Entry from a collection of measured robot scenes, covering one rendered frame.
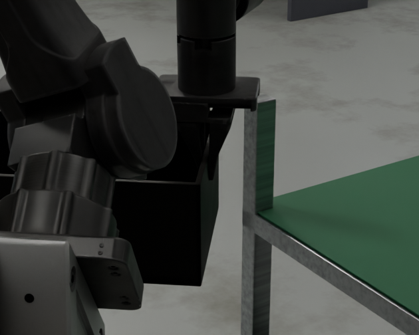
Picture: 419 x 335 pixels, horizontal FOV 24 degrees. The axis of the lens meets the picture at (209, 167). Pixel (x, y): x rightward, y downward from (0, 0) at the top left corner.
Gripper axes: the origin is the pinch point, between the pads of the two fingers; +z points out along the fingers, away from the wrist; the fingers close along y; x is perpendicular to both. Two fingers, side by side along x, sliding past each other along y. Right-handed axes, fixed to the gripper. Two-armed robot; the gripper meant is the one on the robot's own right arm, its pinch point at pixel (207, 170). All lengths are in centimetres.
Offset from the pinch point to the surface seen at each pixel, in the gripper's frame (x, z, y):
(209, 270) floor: -171, 112, 19
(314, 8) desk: -483, 110, -10
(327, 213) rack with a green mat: -22.2, 15.4, -12.9
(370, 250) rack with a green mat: -12.7, 15.3, -17.9
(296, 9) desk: -474, 109, 1
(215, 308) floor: -149, 112, 15
